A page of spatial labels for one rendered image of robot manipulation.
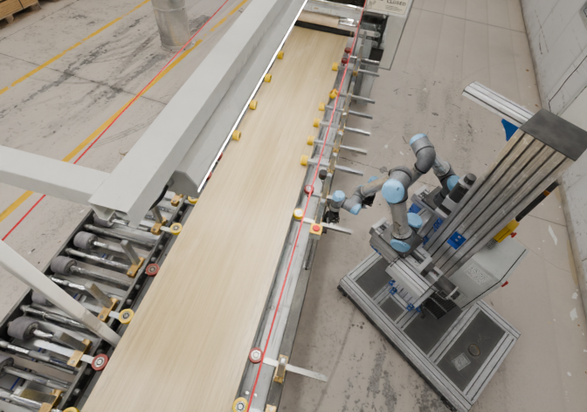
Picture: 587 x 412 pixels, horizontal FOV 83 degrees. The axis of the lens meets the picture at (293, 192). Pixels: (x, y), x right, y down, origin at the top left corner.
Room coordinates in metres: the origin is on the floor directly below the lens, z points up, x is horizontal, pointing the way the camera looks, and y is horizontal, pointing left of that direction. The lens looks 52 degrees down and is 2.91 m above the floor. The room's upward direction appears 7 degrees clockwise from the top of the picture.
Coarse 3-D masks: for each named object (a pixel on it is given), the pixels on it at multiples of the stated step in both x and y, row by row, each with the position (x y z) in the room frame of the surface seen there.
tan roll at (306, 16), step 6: (300, 12) 4.24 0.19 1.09; (306, 12) 4.25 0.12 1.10; (312, 12) 4.25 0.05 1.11; (300, 18) 4.22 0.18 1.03; (306, 18) 4.21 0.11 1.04; (312, 18) 4.20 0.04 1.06; (318, 18) 4.19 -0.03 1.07; (324, 18) 4.19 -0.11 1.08; (330, 18) 4.19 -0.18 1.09; (336, 18) 4.19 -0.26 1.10; (324, 24) 4.19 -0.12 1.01; (330, 24) 4.17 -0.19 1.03; (336, 24) 4.15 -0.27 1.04; (342, 24) 4.19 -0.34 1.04; (348, 24) 4.18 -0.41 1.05; (354, 24) 4.17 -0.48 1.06
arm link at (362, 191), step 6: (396, 168) 1.27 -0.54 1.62; (402, 168) 1.25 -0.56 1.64; (408, 168) 1.26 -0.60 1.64; (378, 180) 1.32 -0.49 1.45; (384, 180) 1.29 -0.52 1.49; (360, 186) 1.41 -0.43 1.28; (366, 186) 1.35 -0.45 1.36; (372, 186) 1.32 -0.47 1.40; (378, 186) 1.30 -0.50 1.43; (354, 192) 1.37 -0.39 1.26; (360, 192) 1.34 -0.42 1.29; (366, 192) 1.32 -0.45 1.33; (372, 192) 1.31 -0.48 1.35
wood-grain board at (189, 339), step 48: (288, 48) 3.72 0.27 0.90; (336, 48) 3.86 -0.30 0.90; (288, 96) 2.80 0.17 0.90; (240, 144) 2.03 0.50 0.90; (288, 144) 2.11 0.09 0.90; (240, 192) 1.52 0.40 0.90; (288, 192) 1.58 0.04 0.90; (192, 240) 1.06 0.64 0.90; (240, 240) 1.11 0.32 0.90; (192, 288) 0.74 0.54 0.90; (240, 288) 0.77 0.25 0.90; (144, 336) 0.43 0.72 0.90; (192, 336) 0.46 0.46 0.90; (240, 336) 0.50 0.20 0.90; (96, 384) 0.18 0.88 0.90; (144, 384) 0.21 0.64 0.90; (192, 384) 0.23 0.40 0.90
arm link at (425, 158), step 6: (420, 150) 1.54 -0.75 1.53; (426, 150) 1.53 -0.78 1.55; (432, 150) 1.54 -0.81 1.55; (420, 156) 1.51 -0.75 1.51; (426, 156) 1.50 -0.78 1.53; (432, 156) 1.50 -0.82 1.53; (420, 162) 1.48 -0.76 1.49; (426, 162) 1.47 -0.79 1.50; (432, 162) 1.48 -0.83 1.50; (414, 168) 1.49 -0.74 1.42; (420, 168) 1.46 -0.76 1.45; (426, 168) 1.46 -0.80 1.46; (414, 174) 1.47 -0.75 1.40; (420, 174) 1.46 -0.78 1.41; (414, 180) 1.46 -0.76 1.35
